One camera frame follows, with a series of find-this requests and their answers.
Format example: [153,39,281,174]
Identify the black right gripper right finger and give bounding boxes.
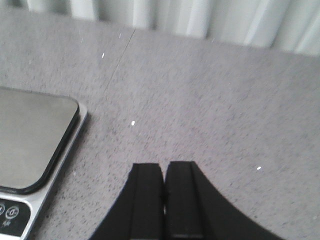
[165,161,280,240]

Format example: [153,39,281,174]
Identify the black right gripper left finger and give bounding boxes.
[90,163,164,240]

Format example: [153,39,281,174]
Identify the silver digital kitchen scale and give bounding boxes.
[0,87,88,240]

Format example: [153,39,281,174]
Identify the white pleated curtain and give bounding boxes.
[24,0,320,55]

